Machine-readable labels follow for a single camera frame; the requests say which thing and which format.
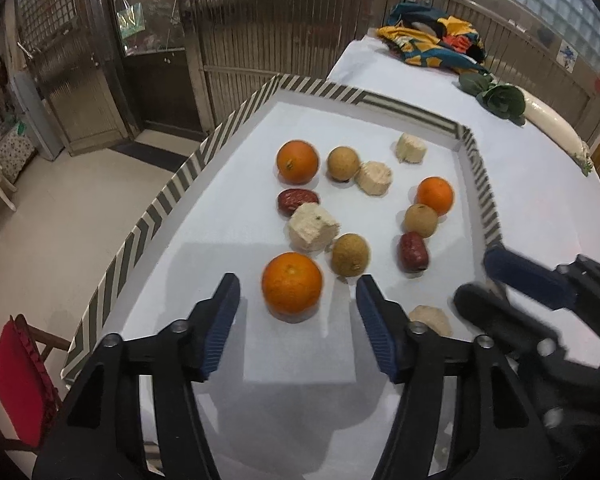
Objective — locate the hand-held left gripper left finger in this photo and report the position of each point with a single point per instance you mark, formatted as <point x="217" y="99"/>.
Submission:
<point x="220" y="330"/>

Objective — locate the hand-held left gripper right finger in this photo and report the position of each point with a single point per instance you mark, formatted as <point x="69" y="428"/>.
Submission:
<point x="375" y="330"/>

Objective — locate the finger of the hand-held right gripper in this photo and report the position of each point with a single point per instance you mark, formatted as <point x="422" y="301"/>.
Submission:
<point x="500" y="315"/>
<point x="525" y="272"/>

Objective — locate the peeled sugarcane piece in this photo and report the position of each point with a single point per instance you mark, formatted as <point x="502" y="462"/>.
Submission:
<point x="410" y="147"/>
<point x="375" y="177"/>
<point x="312" y="227"/>
<point x="432" y="319"/>

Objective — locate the orange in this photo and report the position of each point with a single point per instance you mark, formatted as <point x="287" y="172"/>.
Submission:
<point x="298" y="161"/>
<point x="435" y="195"/>
<point x="292" y="286"/>

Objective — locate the red date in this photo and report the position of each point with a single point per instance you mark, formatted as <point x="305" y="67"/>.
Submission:
<point x="413" y="252"/>
<point x="296" y="200"/>

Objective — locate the brown longan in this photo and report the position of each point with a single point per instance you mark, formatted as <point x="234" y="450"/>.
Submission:
<point x="351" y="255"/>
<point x="343" y="162"/>
<point x="421" y="220"/>

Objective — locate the striped cardboard tray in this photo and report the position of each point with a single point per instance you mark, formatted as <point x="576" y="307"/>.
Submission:
<point x="330" y="91"/>

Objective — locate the wrapped white radish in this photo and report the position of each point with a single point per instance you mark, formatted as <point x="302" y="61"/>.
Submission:
<point x="550" y="120"/>

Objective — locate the green leafy vegetable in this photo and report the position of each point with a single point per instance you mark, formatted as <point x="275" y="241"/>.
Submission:
<point x="500" y="100"/>

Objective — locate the red cushioned wooden chair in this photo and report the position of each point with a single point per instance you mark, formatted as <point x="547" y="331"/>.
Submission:
<point x="20" y="380"/>

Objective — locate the blue and white sticker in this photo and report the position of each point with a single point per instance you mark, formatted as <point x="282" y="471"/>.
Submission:
<point x="567" y="54"/>

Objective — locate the colourful patterned cloth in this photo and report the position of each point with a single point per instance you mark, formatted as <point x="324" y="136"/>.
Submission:
<point x="430" y="50"/>

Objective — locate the floral cushion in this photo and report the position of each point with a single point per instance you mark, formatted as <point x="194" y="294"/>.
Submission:
<point x="12" y="152"/>

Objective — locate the metal mesh door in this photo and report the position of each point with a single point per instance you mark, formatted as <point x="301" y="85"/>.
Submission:
<point x="55" y="60"/>

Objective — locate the green translucent bag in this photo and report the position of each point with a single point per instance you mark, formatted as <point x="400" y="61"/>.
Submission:
<point x="130" y="15"/>

